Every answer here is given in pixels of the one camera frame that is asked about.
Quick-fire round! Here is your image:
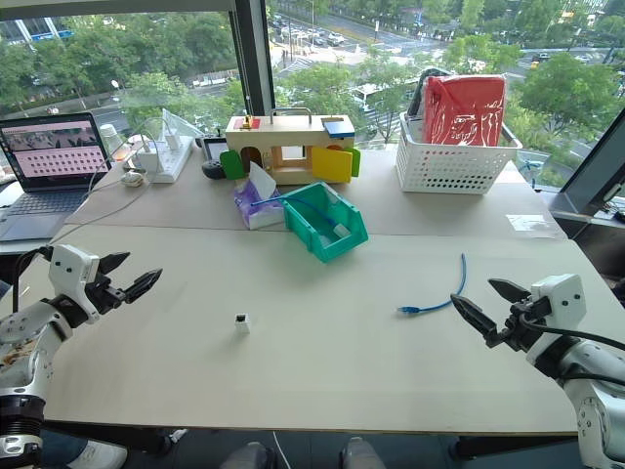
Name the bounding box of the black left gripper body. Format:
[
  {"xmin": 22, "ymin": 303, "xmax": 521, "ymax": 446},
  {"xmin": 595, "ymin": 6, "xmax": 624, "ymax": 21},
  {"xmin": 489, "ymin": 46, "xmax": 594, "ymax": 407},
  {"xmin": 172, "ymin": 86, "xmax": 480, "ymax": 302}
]
[{"xmin": 82, "ymin": 272, "xmax": 130, "ymax": 317}]

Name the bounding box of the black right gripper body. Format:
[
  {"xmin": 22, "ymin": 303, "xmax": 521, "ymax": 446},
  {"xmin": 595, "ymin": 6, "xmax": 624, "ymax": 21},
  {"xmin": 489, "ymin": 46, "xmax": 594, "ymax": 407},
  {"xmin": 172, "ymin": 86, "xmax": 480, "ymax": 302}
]
[{"xmin": 497, "ymin": 295, "xmax": 554, "ymax": 354}]

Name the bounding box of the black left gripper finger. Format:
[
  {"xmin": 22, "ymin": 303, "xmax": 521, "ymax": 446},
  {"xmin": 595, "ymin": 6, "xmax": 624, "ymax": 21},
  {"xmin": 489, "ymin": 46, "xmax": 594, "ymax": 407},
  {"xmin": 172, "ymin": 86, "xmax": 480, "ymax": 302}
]
[
  {"xmin": 123, "ymin": 267, "xmax": 164, "ymax": 305},
  {"xmin": 97, "ymin": 251, "xmax": 132, "ymax": 281}
]

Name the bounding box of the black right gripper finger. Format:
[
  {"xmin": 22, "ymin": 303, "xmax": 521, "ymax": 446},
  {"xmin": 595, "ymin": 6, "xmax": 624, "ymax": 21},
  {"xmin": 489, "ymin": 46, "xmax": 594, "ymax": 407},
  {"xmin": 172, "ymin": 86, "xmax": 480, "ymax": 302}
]
[
  {"xmin": 449, "ymin": 294, "xmax": 501, "ymax": 349},
  {"xmin": 487, "ymin": 277, "xmax": 532, "ymax": 305}
]

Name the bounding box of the small clear plastic bag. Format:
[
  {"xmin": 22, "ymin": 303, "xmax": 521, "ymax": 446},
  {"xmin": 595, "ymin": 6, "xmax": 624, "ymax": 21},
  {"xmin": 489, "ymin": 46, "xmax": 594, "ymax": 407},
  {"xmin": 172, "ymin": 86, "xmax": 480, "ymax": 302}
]
[{"xmin": 504, "ymin": 213, "xmax": 559, "ymax": 240}]

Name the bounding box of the white charger brick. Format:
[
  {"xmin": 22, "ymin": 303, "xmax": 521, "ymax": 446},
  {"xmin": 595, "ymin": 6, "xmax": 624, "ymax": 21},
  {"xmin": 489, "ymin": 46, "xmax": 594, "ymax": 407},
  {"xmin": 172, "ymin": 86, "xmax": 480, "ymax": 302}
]
[{"xmin": 133, "ymin": 148, "xmax": 163, "ymax": 176}]

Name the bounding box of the white power strip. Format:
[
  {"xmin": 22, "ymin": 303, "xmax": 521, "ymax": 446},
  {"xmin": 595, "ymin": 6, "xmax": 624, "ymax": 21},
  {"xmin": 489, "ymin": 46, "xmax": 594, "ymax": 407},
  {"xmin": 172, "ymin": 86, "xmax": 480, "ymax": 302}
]
[{"xmin": 145, "ymin": 133, "xmax": 195, "ymax": 185}]

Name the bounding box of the open grey laptop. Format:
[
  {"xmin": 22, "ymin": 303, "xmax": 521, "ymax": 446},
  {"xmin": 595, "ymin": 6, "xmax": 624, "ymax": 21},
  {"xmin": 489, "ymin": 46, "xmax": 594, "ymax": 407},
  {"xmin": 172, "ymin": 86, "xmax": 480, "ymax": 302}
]
[{"xmin": 0, "ymin": 112, "xmax": 113, "ymax": 243}]

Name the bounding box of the black round device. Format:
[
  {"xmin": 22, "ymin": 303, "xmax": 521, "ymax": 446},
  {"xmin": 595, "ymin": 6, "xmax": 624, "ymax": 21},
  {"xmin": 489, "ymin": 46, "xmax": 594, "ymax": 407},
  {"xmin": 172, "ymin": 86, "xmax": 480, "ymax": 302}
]
[{"xmin": 201, "ymin": 159, "xmax": 228, "ymax": 181}]

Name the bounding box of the purple tissue pack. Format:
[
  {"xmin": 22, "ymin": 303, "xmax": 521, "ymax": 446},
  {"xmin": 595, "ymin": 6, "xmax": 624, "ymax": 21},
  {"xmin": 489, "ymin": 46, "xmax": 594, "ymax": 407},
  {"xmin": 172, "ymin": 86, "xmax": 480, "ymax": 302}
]
[{"xmin": 232, "ymin": 161, "xmax": 287, "ymax": 232}]

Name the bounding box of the white perforated plastic basket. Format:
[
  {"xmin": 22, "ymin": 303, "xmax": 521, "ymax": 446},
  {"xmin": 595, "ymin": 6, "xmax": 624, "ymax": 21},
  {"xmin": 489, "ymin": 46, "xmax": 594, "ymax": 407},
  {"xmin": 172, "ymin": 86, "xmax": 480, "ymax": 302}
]
[{"xmin": 394, "ymin": 111, "xmax": 524, "ymax": 195}]

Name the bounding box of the dark angled monitor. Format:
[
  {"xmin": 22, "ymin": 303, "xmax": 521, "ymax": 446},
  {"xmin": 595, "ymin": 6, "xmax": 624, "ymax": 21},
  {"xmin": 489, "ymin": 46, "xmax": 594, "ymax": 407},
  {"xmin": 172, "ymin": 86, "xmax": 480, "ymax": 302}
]
[{"xmin": 548, "ymin": 104, "xmax": 625, "ymax": 222}]

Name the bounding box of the small black screen device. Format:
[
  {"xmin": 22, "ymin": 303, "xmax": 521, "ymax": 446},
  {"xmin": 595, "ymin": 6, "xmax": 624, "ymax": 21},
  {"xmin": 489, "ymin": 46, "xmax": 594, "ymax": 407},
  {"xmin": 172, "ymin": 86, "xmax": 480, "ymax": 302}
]
[{"xmin": 201, "ymin": 137, "xmax": 229, "ymax": 162}]

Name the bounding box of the green plastic parts bin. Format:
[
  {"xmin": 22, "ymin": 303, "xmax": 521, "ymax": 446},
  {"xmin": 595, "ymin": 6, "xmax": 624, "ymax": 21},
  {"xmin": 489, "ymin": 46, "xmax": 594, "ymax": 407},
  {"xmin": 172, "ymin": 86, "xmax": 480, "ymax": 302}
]
[{"xmin": 281, "ymin": 181, "xmax": 370, "ymax": 265}]

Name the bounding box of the red wrapped package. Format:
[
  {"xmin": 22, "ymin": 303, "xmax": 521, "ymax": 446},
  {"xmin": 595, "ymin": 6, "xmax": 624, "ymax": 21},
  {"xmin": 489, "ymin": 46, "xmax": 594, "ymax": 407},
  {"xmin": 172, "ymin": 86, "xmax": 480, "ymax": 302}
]
[{"xmin": 421, "ymin": 73, "xmax": 509, "ymax": 149}]

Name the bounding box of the wooden toy lock box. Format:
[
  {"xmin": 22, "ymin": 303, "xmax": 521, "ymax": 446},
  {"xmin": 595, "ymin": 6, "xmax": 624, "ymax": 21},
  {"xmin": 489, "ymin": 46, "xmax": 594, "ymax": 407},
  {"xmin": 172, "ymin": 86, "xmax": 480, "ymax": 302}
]
[{"xmin": 219, "ymin": 107, "xmax": 363, "ymax": 187}]

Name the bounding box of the black item behind package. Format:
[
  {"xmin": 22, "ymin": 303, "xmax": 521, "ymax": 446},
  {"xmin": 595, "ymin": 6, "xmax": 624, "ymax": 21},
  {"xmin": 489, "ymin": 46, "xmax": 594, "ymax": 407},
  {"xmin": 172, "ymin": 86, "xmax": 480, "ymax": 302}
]
[{"xmin": 406, "ymin": 66, "xmax": 443, "ymax": 121}]

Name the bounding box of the blue Ethernet cable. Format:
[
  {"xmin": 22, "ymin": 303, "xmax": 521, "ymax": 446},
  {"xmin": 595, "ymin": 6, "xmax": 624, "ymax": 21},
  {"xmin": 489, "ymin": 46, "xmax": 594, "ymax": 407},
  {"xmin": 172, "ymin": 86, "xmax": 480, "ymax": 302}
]
[{"xmin": 396, "ymin": 252, "xmax": 468, "ymax": 317}]

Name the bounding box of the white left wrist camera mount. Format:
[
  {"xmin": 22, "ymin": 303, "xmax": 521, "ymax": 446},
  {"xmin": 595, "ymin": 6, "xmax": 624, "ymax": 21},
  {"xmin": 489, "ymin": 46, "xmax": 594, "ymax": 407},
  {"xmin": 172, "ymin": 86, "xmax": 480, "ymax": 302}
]
[{"xmin": 48, "ymin": 243, "xmax": 102, "ymax": 325}]

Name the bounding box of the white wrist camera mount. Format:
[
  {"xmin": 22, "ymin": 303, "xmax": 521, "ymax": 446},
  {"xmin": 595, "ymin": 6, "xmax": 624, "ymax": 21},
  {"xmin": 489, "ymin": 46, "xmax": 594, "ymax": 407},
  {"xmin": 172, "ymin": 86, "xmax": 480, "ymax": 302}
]
[
  {"xmin": 48, "ymin": 243, "xmax": 102, "ymax": 325},
  {"xmin": 525, "ymin": 274, "xmax": 587, "ymax": 368}
]

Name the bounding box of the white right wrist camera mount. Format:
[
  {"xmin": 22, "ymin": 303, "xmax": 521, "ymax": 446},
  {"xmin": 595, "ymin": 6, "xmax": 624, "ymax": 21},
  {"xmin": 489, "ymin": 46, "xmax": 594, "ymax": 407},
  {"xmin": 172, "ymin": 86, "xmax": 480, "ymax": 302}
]
[{"xmin": 525, "ymin": 274, "xmax": 587, "ymax": 368}]

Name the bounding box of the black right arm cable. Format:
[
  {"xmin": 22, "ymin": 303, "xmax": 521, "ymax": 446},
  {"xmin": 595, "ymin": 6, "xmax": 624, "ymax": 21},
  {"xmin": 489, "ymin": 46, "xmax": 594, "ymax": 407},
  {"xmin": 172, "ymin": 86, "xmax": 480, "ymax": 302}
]
[{"xmin": 518, "ymin": 314, "xmax": 625, "ymax": 388}]

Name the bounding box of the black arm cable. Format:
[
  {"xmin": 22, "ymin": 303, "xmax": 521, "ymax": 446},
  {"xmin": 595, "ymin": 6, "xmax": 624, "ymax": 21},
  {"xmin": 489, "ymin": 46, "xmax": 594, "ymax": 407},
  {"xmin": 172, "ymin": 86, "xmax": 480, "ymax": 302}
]
[
  {"xmin": 11, "ymin": 245, "xmax": 54, "ymax": 314},
  {"xmin": 518, "ymin": 314, "xmax": 625, "ymax": 388}
]

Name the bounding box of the white charger cable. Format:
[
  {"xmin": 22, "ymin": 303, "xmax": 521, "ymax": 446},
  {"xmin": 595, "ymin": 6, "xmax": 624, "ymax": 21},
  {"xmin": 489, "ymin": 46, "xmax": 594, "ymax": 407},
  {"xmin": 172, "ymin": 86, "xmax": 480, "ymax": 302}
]
[{"xmin": 85, "ymin": 116, "xmax": 170, "ymax": 206}]

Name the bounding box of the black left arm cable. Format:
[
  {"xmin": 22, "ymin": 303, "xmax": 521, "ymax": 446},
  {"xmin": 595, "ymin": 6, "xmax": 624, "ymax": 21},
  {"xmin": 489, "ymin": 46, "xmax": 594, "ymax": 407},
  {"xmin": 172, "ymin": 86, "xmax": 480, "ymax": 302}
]
[{"xmin": 11, "ymin": 245, "xmax": 54, "ymax": 314}]

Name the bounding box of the dark window frame pillar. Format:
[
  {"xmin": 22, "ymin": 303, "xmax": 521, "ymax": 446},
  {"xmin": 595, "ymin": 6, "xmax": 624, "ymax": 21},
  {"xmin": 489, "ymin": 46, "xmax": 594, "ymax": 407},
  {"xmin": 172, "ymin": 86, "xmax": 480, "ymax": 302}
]
[{"xmin": 228, "ymin": 0, "xmax": 275, "ymax": 119}]

